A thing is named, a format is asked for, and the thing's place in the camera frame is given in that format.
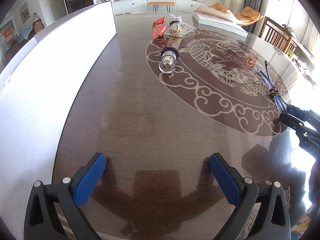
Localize clear bag of sticks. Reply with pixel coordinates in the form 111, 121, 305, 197
164, 14, 196, 38

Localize white flat gift box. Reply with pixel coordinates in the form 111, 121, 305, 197
193, 6, 248, 37

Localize white cardboard storage box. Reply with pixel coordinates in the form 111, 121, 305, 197
1, 1, 117, 239

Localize white tv cabinet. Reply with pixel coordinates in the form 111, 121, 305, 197
112, 0, 207, 15

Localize clear glass bottle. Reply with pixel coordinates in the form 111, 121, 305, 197
158, 37, 182, 74

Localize red snack packet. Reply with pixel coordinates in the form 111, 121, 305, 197
152, 17, 167, 40

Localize wooden dining chair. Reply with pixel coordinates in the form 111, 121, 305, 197
259, 17, 298, 53

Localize orange lounge chair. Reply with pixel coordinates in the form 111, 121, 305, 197
209, 3, 264, 26

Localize wooden bench hairpin legs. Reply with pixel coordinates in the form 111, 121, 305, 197
148, 1, 175, 13

